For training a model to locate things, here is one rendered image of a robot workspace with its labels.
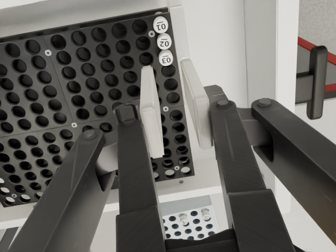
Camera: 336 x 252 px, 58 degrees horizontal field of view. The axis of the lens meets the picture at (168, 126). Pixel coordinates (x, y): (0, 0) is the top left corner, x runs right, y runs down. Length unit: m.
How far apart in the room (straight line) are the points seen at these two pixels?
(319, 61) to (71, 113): 0.24
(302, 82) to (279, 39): 0.06
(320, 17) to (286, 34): 1.08
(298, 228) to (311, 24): 0.87
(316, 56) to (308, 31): 1.04
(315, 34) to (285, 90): 1.08
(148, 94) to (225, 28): 0.20
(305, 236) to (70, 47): 0.58
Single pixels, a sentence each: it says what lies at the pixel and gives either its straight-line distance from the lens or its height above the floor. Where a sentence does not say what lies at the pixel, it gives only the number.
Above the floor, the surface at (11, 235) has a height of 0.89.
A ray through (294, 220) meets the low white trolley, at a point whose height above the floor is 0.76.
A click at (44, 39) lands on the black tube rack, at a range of 0.29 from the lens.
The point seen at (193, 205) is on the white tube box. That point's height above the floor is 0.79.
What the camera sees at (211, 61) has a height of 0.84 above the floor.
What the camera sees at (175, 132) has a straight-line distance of 0.31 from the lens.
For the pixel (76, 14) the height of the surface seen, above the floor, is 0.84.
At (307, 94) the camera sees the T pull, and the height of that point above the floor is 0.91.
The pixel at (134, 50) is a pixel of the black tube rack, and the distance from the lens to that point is 0.28.
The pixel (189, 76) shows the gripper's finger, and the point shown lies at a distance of 0.18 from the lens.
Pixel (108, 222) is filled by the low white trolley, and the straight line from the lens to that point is 0.60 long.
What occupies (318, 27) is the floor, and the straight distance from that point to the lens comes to 1.36.
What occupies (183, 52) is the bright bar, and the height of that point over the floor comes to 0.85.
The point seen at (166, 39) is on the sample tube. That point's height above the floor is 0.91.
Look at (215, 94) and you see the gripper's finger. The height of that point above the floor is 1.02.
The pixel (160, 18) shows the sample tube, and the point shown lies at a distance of 0.26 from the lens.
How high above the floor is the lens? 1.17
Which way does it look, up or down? 61 degrees down
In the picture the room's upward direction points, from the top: 173 degrees clockwise
